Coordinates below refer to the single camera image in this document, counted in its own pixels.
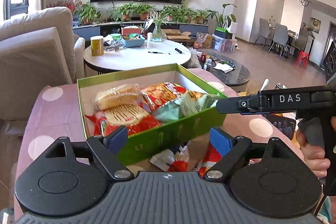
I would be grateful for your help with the person's right hand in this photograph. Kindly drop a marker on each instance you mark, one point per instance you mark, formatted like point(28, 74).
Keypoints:
point(316, 161)

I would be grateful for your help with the red orange snack packet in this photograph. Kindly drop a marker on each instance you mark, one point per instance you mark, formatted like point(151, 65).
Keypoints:
point(210, 163)

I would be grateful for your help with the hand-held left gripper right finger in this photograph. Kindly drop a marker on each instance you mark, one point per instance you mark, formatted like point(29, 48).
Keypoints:
point(219, 140)

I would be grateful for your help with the tall plant in white pot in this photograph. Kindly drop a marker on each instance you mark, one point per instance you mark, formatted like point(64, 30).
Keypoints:
point(225, 20)

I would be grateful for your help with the red flower plant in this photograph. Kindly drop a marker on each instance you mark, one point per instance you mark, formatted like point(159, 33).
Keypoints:
point(72, 3)

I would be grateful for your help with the glass vase with plant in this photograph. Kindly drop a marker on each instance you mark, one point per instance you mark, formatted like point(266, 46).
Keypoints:
point(157, 29)

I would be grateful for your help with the glass jar with spoon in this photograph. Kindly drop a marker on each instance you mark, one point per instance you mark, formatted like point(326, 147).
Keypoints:
point(264, 85)

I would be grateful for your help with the black pen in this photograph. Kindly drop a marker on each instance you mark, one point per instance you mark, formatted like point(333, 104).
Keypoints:
point(158, 52)

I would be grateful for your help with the red striped snack packet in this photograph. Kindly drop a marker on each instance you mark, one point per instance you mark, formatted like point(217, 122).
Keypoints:
point(161, 95)

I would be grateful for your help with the black marker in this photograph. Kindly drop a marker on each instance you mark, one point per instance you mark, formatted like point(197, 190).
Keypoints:
point(179, 51)

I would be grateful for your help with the potted green plant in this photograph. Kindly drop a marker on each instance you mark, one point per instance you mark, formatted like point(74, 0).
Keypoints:
point(201, 16)
point(189, 16)
point(124, 12)
point(143, 11)
point(88, 14)
point(173, 13)

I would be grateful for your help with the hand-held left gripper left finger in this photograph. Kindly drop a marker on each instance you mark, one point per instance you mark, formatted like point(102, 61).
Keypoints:
point(115, 138)

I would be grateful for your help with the dark drink can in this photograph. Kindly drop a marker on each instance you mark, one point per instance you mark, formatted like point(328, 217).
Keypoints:
point(280, 86)

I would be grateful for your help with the phone showing photo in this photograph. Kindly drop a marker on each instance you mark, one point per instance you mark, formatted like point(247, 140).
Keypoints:
point(281, 125)

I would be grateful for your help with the framed wall picture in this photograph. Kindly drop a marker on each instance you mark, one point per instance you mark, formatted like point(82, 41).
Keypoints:
point(315, 24)

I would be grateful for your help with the yellow can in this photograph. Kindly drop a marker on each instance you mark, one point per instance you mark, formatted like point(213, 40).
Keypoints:
point(97, 47)

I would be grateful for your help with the dark round table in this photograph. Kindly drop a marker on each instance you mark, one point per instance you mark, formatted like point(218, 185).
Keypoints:
point(236, 74)

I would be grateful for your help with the red white snack packet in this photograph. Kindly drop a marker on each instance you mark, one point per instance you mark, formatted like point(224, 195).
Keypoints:
point(170, 158)

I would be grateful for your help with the red plastic stool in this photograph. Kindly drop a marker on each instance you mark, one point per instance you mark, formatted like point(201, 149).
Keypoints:
point(303, 58)

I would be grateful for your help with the green snack packet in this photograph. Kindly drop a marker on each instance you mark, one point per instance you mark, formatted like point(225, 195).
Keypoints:
point(181, 108)

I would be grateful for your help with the green cardboard box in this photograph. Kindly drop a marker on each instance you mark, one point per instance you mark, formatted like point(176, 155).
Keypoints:
point(162, 140)

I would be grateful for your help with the dark television cabinet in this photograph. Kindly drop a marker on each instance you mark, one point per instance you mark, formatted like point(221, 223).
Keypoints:
point(89, 31)

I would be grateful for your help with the red round cracker packet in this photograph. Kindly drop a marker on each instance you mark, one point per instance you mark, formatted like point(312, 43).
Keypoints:
point(123, 119)

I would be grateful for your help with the red tissue box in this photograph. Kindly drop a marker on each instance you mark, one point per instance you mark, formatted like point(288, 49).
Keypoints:
point(130, 30)

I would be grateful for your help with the clear bread bag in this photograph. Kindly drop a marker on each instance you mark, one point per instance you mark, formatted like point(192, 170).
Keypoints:
point(115, 96)

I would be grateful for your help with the white round coffee table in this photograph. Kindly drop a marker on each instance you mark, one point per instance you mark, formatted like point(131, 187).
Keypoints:
point(136, 58)

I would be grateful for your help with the green and black box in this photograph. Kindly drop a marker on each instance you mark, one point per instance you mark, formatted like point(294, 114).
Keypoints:
point(223, 33)

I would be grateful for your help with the clear storage bin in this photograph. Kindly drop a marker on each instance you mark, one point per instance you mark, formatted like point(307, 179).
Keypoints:
point(224, 45)

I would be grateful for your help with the beige armchair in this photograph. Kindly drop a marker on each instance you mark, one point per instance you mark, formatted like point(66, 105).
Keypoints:
point(34, 50)

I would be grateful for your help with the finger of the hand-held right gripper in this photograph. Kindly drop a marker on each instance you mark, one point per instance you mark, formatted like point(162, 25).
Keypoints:
point(236, 105)

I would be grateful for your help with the blue basket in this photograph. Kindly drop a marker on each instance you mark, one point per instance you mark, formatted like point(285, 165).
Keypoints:
point(134, 42)

